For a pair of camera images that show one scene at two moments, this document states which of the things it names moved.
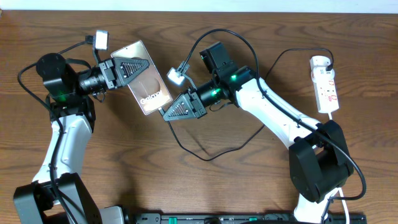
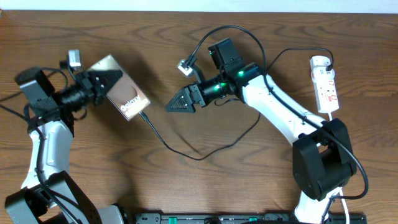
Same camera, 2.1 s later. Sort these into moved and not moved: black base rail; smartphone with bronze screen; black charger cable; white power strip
Moved: black charger cable; smartphone with bronze screen
Not moved: white power strip; black base rail
